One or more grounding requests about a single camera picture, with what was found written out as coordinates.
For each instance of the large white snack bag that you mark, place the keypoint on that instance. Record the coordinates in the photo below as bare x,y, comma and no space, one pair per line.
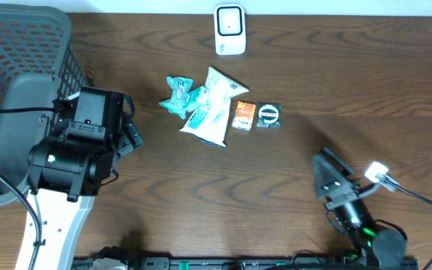
209,122

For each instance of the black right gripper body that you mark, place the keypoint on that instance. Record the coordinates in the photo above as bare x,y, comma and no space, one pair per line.
342,196

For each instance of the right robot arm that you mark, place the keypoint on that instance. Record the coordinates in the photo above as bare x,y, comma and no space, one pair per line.
381,246

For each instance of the teal candy wrapper packet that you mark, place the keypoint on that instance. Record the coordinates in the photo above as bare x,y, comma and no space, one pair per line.
180,88

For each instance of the dark green round-label packet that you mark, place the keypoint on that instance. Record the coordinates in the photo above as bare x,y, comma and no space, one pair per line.
268,115

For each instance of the small teal packet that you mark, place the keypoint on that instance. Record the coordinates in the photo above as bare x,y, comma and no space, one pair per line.
196,99

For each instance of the orange snack packet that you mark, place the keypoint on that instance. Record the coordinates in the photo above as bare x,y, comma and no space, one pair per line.
244,115

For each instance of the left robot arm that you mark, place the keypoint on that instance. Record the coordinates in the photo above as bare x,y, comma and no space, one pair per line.
67,169

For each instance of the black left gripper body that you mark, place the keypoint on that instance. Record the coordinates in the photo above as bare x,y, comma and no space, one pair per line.
133,132

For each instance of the grey plastic basket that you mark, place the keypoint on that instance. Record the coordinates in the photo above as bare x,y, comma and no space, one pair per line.
37,66

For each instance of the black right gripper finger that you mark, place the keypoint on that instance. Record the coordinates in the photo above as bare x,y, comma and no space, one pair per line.
325,172
336,162

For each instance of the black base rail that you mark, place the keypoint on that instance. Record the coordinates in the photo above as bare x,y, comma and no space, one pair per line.
165,263

